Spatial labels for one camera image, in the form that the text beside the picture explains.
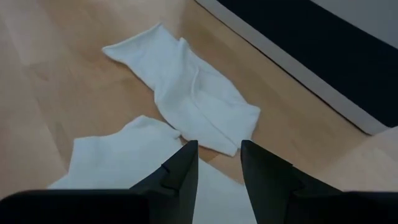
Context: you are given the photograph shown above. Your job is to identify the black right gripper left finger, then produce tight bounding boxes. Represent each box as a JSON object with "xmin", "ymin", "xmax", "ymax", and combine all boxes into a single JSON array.
[{"xmin": 129, "ymin": 139, "xmax": 200, "ymax": 224}]

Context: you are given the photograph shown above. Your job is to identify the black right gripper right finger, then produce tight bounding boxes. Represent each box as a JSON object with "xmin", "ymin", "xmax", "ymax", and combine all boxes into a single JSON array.
[{"xmin": 240, "ymin": 139, "xmax": 343, "ymax": 224}]

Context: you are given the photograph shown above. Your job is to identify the white sock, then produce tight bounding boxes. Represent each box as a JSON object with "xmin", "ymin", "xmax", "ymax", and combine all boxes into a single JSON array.
[
  {"xmin": 47, "ymin": 114, "xmax": 258, "ymax": 224},
  {"xmin": 101, "ymin": 22, "xmax": 262, "ymax": 157}
]

